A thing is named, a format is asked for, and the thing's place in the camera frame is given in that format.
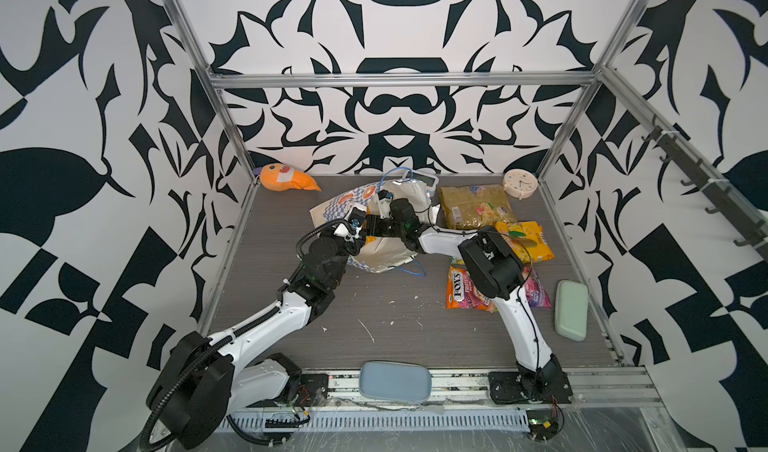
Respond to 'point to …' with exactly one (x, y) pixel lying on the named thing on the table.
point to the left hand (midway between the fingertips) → (349, 203)
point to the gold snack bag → (473, 206)
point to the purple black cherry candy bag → (536, 292)
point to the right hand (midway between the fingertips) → (357, 222)
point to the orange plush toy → (278, 177)
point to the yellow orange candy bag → (528, 240)
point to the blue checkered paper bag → (384, 250)
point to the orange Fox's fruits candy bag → (462, 293)
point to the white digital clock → (430, 181)
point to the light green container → (571, 311)
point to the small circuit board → (543, 424)
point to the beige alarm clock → (519, 183)
